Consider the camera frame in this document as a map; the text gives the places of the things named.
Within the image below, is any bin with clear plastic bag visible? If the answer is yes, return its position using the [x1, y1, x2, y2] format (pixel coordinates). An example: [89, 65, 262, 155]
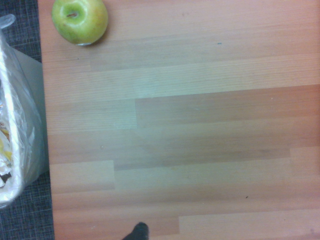
[0, 14, 43, 210]

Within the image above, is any white plastic trash bin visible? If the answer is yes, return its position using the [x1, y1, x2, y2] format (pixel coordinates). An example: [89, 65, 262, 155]
[0, 47, 50, 210]

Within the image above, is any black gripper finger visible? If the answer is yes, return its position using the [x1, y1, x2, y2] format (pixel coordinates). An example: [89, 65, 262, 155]
[121, 221, 151, 240]

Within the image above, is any green pear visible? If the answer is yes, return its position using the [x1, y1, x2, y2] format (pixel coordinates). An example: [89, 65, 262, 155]
[51, 0, 109, 47]

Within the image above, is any crumpled wrappers and paper trash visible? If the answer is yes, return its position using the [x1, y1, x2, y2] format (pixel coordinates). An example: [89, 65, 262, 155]
[0, 99, 14, 189]

